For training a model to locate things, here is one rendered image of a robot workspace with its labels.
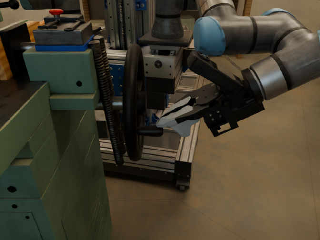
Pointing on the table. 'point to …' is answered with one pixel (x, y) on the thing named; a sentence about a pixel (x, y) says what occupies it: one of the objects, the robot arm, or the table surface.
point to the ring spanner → (74, 25)
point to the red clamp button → (55, 11)
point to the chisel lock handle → (10, 4)
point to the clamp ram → (16, 45)
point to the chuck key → (51, 25)
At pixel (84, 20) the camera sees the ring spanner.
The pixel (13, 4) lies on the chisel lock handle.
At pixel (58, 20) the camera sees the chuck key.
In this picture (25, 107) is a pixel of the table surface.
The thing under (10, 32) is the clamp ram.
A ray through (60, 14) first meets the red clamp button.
